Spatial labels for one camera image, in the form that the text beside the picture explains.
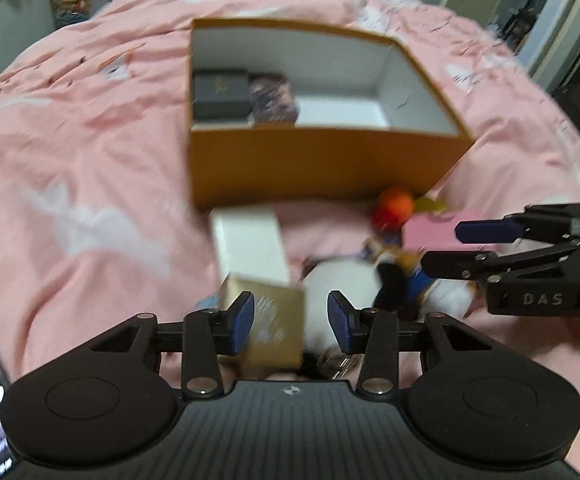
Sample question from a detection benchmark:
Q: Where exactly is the white black plush dog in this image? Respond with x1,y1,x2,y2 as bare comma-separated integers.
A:
302,255,476,356

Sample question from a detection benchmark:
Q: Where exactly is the gold patterned small box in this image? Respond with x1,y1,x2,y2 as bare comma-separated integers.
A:
219,273,305,378

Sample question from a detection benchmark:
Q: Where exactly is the white glasses case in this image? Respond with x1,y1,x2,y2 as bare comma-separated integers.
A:
209,206,291,285

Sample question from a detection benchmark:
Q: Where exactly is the black rectangular box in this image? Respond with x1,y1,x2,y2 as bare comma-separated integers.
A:
192,70,252,122

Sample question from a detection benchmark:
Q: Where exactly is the dark illustrated card box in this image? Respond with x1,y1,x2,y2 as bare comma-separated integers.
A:
250,74,299,125

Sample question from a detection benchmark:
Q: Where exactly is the orange haired plush doll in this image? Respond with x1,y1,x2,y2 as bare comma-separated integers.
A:
363,186,457,276

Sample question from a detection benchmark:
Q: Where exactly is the pink printed bed quilt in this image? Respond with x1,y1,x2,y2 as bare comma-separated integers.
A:
0,0,580,480

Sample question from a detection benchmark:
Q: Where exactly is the orange cardboard box white inside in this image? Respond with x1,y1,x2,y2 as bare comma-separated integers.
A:
186,18,472,210

